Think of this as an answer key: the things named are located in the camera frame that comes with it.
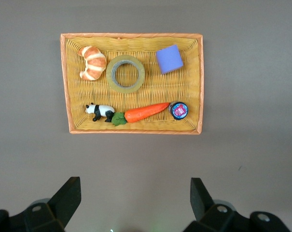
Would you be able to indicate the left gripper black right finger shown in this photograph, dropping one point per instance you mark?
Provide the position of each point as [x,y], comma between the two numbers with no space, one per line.
[206,207]

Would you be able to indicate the small jar blue lid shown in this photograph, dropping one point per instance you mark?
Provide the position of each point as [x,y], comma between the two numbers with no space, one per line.
[180,111]

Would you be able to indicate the orange woven basket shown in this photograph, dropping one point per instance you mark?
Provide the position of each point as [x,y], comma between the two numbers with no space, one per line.
[136,96]

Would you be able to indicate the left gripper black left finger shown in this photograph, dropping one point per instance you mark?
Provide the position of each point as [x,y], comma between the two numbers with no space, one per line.
[63,203]

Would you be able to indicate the clear tape roll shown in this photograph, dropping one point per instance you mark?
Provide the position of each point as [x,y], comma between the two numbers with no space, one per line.
[110,79]

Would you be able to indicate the purple foam block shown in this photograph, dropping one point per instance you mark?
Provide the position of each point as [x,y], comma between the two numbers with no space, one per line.
[169,59]

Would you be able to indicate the brown table cloth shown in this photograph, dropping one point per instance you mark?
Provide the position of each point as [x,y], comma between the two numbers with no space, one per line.
[145,157]

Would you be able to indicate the toy croissant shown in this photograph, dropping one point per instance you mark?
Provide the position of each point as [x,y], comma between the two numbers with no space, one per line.
[93,62]

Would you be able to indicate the toy panda figure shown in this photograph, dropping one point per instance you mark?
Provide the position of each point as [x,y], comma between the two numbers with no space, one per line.
[101,111]

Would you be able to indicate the toy carrot with leaves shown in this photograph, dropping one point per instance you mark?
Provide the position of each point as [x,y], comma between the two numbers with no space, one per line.
[143,112]

